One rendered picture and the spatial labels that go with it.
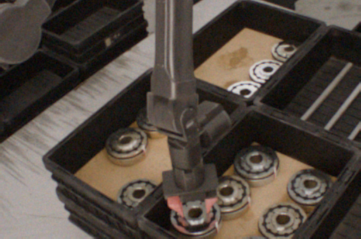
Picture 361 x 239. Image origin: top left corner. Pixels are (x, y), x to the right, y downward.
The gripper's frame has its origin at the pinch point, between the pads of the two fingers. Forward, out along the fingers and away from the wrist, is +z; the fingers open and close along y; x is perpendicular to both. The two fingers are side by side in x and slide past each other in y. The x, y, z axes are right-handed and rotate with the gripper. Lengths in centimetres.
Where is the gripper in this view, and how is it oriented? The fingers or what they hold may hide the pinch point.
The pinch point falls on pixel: (194, 210)
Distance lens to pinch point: 116.8
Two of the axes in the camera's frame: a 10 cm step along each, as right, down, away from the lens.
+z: 1.2, 7.5, 6.5
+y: -9.9, 1.5, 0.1
